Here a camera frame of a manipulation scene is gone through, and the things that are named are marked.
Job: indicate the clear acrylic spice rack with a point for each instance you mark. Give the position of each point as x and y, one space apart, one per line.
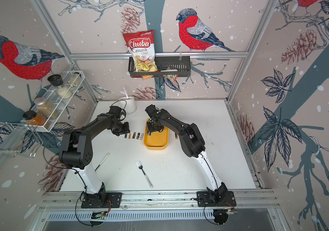
61 104

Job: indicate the silver spoon white handle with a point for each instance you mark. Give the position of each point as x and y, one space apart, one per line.
102 161

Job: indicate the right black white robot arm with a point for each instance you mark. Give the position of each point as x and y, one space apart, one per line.
193 145

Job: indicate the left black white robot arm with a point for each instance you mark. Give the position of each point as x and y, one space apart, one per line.
76 153

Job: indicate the red cassava chips bag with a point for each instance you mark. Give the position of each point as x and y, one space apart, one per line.
141 47

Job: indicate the silver lid spice jar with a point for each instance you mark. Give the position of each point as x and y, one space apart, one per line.
46 108

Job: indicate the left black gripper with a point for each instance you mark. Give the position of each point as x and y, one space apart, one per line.
126 130

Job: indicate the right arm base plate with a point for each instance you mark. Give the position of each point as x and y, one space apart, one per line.
204 200

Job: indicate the red spice jar black lid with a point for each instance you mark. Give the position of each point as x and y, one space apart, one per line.
35 119

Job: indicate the yellow plastic storage box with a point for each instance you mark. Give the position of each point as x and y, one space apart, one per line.
156 140

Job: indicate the black wall basket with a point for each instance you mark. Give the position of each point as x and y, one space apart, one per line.
166 65

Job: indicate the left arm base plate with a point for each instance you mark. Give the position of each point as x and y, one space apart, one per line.
112 200

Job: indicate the wire rack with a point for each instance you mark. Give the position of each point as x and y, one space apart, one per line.
19 139

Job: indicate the small clear spice jar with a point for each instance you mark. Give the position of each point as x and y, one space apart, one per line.
74 80

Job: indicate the silver metal fork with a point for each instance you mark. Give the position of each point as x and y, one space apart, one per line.
140 166

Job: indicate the white ceramic cup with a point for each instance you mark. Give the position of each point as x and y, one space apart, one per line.
128 104

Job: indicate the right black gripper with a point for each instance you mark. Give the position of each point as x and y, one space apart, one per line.
149 130

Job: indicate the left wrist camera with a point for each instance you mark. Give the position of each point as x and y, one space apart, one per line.
117 111

